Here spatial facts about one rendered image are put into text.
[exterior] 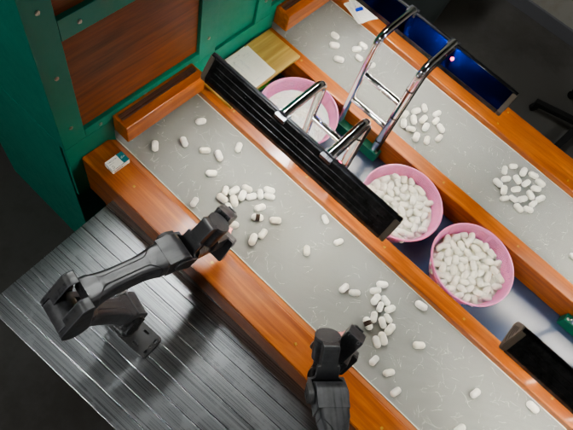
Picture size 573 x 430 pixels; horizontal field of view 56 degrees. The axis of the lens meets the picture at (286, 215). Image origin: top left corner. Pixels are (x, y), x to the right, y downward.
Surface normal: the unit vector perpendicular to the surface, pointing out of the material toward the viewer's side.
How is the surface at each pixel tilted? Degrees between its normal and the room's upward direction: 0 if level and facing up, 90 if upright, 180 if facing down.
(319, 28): 0
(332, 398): 14
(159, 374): 0
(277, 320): 0
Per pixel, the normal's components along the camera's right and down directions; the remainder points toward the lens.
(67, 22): 0.72, 0.67
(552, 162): 0.19, -0.42
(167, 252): 0.38, -0.52
